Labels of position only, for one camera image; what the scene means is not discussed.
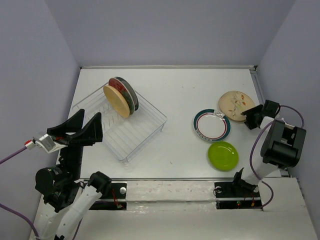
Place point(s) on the green red striped plate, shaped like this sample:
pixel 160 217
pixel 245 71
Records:
pixel 211 125

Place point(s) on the red teal flower plate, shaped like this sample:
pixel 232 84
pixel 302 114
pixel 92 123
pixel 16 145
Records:
pixel 115 83

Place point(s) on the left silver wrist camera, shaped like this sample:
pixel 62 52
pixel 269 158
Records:
pixel 45 141

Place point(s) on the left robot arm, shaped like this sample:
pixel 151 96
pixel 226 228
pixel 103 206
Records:
pixel 59 184

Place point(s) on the clear wire dish rack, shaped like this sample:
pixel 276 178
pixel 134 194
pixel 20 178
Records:
pixel 124 137

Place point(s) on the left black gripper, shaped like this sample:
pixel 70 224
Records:
pixel 72 140

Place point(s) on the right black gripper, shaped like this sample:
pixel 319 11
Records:
pixel 256 116

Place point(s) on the beige patterned plate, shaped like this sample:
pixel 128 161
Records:
pixel 233 103

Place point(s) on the green rim lettered plate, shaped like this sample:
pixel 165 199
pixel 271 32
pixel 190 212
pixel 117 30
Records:
pixel 131 91

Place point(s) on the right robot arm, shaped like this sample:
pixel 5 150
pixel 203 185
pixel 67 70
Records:
pixel 279 145

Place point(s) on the lime green plate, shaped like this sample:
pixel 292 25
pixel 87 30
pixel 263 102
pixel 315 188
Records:
pixel 223 156

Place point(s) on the yellow plate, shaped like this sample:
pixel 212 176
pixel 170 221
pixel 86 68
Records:
pixel 117 101

